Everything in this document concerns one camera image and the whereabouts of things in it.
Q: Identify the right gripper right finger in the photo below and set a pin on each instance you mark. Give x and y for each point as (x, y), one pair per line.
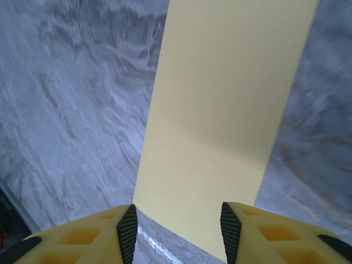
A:
(275, 239)

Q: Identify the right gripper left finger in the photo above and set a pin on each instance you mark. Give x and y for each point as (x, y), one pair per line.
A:
(68, 242)

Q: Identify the yellow paper sheet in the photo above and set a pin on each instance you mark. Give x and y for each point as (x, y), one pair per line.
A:
(220, 110)

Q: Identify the aluminium cross rail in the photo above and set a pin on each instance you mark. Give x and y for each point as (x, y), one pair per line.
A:
(16, 204)

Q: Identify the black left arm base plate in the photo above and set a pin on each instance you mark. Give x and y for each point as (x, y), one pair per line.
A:
(8, 220)

